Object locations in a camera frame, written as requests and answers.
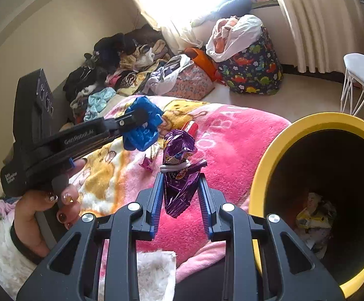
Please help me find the dinosaur print storage bag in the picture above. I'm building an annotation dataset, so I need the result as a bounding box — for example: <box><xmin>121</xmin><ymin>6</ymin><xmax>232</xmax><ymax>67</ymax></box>
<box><xmin>215</xmin><ymin>27</ymin><xmax>284</xmax><ymax>95</ymax></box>

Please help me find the pink printed blanket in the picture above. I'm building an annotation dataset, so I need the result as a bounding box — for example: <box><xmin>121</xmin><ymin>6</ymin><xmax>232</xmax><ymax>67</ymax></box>
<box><xmin>53</xmin><ymin>96</ymin><xmax>292</xmax><ymax>276</ymax></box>

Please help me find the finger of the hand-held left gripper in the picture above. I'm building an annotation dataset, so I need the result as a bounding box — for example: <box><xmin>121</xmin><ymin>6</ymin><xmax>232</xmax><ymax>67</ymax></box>
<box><xmin>102</xmin><ymin>108</ymin><xmax>146</xmax><ymax>134</ymax></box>

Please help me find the red small packet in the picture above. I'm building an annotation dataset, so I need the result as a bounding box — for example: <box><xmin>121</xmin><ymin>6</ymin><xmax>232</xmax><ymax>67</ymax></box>
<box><xmin>183</xmin><ymin>121</ymin><xmax>199</xmax><ymax>135</ymax></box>

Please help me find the purple snack wrapper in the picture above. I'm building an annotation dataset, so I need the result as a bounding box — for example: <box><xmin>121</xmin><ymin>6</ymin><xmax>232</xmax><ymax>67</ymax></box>
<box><xmin>161</xmin><ymin>129</ymin><xmax>208</xmax><ymax>217</ymax></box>

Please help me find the orange bag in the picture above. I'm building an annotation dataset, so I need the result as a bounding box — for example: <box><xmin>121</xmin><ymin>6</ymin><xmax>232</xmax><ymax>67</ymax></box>
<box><xmin>185</xmin><ymin>48</ymin><xmax>223</xmax><ymax>84</ymax></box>

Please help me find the lilac and white garment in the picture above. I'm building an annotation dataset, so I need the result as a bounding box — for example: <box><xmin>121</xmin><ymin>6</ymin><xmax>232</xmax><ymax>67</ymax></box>
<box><xmin>144</xmin><ymin>54</ymin><xmax>195</xmax><ymax>96</ymax></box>

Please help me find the white fluffy garment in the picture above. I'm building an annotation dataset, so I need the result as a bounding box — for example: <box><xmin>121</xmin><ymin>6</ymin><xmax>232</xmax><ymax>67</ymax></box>
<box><xmin>136</xmin><ymin>250</ymin><xmax>178</xmax><ymax>301</ymax></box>

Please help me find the sheer white curtain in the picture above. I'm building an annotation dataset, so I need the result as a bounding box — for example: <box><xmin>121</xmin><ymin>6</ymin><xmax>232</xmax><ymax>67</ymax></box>
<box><xmin>141</xmin><ymin>0</ymin><xmax>220</xmax><ymax>54</ymax></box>

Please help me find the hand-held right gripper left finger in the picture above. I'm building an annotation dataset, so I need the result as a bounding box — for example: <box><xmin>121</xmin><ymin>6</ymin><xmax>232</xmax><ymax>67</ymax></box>
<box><xmin>16</xmin><ymin>172</ymin><xmax>165</xmax><ymax>301</ymax></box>

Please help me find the light blue cloth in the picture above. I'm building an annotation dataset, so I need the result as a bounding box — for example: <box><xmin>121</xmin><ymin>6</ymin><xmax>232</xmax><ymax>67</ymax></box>
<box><xmin>84</xmin><ymin>88</ymin><xmax>116</xmax><ymax>121</ymax></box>

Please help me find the cream curtain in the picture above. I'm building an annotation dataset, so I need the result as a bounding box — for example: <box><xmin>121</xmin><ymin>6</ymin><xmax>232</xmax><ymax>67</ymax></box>
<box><xmin>271</xmin><ymin>0</ymin><xmax>364</xmax><ymax>74</ymax></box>

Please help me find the yellow snack packet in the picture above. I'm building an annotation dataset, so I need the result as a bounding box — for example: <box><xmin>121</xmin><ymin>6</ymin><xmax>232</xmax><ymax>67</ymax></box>
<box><xmin>295</xmin><ymin>191</ymin><xmax>337</xmax><ymax>251</ymax></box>

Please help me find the white plastic bag with clothes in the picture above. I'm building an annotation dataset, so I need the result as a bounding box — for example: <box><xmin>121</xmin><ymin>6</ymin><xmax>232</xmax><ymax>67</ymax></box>
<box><xmin>206</xmin><ymin>15</ymin><xmax>263</xmax><ymax>62</ymax></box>

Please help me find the white wire stool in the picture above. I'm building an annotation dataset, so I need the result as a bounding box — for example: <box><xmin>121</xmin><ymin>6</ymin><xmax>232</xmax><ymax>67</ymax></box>
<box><xmin>340</xmin><ymin>53</ymin><xmax>364</xmax><ymax>130</ymax></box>

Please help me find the yellow trash bin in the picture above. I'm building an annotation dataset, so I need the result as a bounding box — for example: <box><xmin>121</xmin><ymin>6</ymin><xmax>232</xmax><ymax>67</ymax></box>
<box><xmin>249</xmin><ymin>112</ymin><xmax>364</xmax><ymax>300</ymax></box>

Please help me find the pink floral fabric bag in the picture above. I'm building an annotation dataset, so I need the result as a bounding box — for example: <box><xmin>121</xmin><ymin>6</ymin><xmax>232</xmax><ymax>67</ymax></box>
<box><xmin>166</xmin><ymin>64</ymin><xmax>215</xmax><ymax>102</ymax></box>

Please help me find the blue plastic bag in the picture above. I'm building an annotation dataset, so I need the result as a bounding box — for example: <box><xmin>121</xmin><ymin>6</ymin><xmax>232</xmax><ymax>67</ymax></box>
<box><xmin>122</xmin><ymin>96</ymin><xmax>164</xmax><ymax>152</ymax></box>

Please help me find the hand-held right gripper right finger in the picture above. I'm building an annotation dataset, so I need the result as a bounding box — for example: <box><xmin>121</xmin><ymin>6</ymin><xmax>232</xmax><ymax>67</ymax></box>
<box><xmin>197</xmin><ymin>177</ymin><xmax>345</xmax><ymax>301</ymax></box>

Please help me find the pile of clothes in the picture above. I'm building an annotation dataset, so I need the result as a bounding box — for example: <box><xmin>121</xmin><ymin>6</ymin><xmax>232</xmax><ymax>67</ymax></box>
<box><xmin>63</xmin><ymin>23</ymin><xmax>176</xmax><ymax>123</ymax></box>

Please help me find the person's left hand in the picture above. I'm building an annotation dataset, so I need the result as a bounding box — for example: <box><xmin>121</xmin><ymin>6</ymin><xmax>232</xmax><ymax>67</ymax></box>
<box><xmin>14</xmin><ymin>160</ymin><xmax>87</xmax><ymax>258</ymax></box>

